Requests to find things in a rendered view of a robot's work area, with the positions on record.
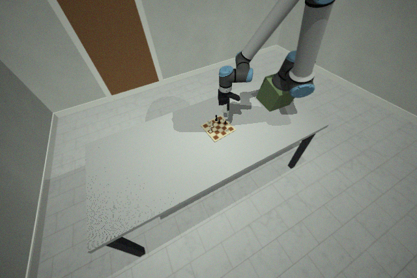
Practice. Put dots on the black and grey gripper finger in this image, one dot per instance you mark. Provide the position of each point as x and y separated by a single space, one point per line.
226 109

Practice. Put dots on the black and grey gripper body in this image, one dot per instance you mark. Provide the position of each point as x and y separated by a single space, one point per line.
222 98

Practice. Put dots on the brown and cream chessboard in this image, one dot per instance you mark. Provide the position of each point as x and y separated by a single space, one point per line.
218 130

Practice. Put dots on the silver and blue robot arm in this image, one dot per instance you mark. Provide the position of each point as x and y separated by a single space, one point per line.
298 80

